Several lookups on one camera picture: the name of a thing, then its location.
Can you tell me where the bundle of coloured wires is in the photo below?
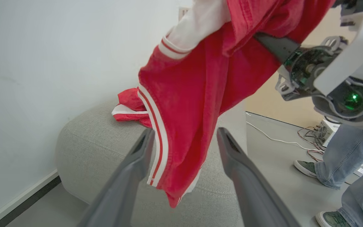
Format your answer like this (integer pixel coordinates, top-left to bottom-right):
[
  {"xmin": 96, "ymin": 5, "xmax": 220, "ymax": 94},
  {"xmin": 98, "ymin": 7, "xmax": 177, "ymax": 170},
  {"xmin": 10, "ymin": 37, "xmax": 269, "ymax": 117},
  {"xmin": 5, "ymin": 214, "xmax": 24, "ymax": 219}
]
[{"xmin": 297, "ymin": 126, "xmax": 327, "ymax": 162}]

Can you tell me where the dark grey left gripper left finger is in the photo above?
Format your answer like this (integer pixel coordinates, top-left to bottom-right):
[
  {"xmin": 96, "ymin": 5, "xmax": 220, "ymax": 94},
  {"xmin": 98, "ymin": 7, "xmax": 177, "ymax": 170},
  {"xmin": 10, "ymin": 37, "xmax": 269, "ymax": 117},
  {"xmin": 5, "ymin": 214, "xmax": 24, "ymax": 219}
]
[{"xmin": 78, "ymin": 128, "xmax": 155, "ymax": 227}]

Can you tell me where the green grey sneaker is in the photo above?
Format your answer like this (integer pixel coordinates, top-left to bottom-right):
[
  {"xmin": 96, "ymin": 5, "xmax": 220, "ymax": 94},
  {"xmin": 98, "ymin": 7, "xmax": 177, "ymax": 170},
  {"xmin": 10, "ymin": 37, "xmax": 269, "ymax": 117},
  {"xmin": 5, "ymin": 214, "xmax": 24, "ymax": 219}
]
[
  {"xmin": 315, "ymin": 211, "xmax": 352, "ymax": 227},
  {"xmin": 294, "ymin": 160, "xmax": 319, "ymax": 178}
]

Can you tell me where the grey fabric sofa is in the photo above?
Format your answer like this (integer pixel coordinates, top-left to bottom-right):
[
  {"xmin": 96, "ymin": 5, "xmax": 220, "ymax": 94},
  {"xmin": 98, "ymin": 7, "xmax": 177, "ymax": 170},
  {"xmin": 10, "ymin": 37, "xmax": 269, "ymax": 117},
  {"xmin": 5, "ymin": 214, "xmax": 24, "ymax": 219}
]
[{"xmin": 55, "ymin": 99, "xmax": 248, "ymax": 227}]

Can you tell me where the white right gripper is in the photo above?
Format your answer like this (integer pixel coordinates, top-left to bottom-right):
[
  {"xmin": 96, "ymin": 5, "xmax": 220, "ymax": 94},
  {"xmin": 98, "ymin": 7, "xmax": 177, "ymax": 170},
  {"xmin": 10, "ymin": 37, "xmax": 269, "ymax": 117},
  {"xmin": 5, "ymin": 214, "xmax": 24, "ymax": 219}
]
[{"xmin": 253, "ymin": 12, "xmax": 363, "ymax": 130}]

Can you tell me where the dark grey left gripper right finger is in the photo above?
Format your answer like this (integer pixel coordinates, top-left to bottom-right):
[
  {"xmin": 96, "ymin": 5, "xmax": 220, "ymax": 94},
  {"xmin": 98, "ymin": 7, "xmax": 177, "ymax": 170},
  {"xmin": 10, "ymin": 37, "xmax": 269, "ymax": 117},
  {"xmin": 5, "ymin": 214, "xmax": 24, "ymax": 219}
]
[{"xmin": 216, "ymin": 127, "xmax": 302, "ymax": 227}]

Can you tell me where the white floor cable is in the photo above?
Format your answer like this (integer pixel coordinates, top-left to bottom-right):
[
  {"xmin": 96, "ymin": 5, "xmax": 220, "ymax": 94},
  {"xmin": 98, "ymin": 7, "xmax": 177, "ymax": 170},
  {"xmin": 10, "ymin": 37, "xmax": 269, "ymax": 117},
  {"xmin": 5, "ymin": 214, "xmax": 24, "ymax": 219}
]
[{"xmin": 246, "ymin": 121, "xmax": 325, "ymax": 152}]

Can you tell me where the red and white jacket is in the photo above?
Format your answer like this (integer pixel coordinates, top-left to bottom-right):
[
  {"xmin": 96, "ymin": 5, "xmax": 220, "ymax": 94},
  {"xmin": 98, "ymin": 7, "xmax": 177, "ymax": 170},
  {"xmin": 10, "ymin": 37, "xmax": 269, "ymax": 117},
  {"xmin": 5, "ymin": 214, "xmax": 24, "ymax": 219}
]
[{"xmin": 112, "ymin": 0, "xmax": 336, "ymax": 208}]

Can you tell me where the white electronics box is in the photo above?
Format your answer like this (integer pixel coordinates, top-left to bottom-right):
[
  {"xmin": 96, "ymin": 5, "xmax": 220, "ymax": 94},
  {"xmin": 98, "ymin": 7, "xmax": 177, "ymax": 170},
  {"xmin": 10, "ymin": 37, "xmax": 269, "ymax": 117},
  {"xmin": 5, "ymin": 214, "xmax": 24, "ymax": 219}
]
[{"xmin": 315, "ymin": 118, "xmax": 341, "ymax": 148}]

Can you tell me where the white and black baseboard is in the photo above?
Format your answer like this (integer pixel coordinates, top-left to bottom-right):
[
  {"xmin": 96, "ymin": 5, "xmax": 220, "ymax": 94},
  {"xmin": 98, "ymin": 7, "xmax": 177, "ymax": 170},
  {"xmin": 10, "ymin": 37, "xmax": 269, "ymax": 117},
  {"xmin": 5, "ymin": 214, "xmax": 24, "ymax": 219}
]
[{"xmin": 0, "ymin": 169, "xmax": 61, "ymax": 227}]

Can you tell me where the blue jeans leg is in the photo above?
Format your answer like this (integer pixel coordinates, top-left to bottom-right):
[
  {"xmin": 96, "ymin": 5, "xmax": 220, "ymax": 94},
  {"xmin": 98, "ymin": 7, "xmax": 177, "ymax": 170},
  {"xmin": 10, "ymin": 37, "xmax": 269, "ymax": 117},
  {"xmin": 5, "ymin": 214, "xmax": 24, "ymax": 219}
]
[
  {"xmin": 314, "ymin": 125, "xmax": 363, "ymax": 189},
  {"xmin": 337, "ymin": 162, "xmax": 363, "ymax": 227}
]

